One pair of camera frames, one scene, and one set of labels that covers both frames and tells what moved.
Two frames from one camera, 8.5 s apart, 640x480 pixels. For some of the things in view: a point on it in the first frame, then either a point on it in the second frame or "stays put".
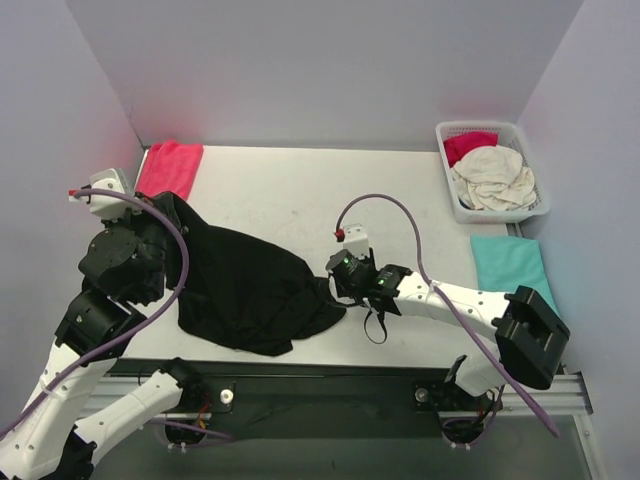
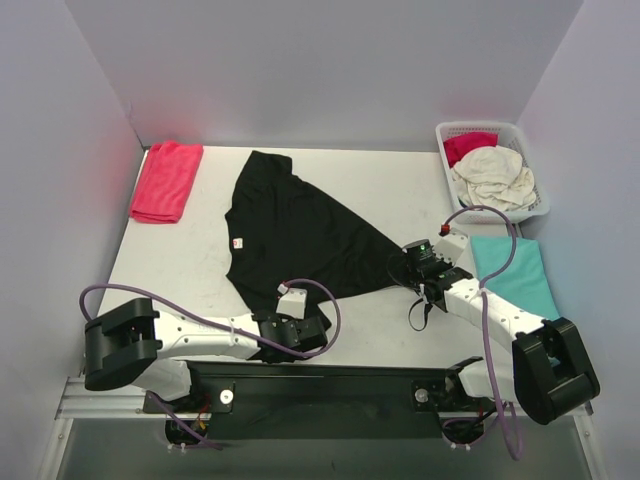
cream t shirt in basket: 496,179 stays put
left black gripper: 151,232 -> 310,332
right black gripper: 331,278 -> 405,267
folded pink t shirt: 169,167 stays put
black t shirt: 242,291 -> 282,231
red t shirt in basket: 457,144 stays put
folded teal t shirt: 505,264 stays put
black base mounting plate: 252,400 stays put
